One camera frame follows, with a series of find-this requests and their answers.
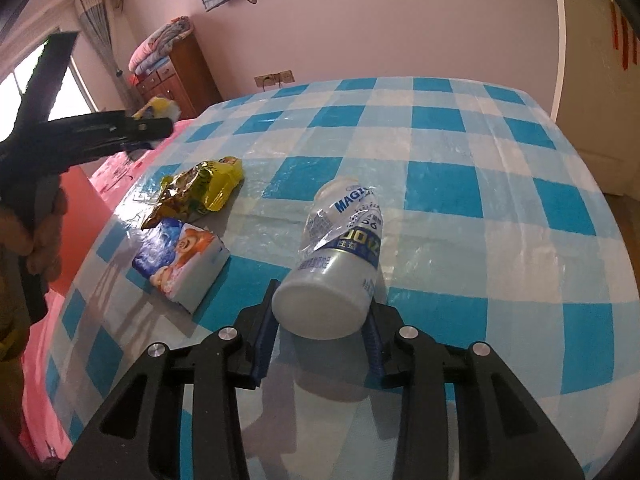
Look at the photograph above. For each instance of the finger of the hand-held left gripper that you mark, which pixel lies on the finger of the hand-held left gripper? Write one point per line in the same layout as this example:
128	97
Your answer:
147	127
137	146

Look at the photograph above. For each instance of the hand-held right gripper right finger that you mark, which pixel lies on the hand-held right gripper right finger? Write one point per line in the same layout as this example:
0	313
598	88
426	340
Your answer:
375	347

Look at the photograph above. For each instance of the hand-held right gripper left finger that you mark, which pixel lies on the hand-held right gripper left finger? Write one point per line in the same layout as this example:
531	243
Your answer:
262	342

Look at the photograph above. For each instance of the yellow white wrapper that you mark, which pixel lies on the yellow white wrapper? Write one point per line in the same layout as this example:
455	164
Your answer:
160	106

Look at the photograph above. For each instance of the white plastic bottle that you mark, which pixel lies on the white plastic bottle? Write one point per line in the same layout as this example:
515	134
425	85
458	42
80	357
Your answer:
325	285

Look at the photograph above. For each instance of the orange plastic bucket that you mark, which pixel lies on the orange plastic bucket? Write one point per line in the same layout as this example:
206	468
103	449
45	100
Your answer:
80	220

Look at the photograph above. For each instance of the person's left forearm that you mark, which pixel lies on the person's left forearm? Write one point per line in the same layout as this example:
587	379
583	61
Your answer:
10	310

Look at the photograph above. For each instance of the person's left hand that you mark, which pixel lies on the person's left hand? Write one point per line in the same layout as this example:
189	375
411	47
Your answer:
47	255

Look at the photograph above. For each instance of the window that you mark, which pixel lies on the window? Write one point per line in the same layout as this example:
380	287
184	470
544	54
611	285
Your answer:
75	95

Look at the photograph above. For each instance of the brown wooden cabinet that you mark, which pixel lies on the brown wooden cabinet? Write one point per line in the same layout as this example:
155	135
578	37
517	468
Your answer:
190	80

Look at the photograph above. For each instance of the yellow snack wrapper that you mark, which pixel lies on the yellow snack wrapper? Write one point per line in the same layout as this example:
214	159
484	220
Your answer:
200	185

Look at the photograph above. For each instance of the folded pink blankets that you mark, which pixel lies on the folded pink blankets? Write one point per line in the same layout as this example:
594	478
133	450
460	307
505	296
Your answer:
160	45

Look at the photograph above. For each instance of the checked grey curtain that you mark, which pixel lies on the checked grey curtain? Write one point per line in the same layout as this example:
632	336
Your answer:
100	35

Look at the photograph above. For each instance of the blue white tissue pack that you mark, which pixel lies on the blue white tissue pack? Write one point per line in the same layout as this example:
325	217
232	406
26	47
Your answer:
180	255

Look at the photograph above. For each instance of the blue checked tablecloth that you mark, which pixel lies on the blue checked tablecloth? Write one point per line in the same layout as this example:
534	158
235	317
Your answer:
450	210

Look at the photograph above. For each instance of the pink printed bed sheet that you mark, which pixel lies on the pink printed bed sheet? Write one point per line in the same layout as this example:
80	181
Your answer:
40	385

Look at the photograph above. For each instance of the beige door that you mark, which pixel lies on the beige door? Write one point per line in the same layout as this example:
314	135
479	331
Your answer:
595	100

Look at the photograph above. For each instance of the red hanging door decoration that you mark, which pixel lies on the red hanging door decoration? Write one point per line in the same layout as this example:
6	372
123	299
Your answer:
625	35

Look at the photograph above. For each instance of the wall power socket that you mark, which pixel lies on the wall power socket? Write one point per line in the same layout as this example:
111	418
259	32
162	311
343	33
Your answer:
275	79

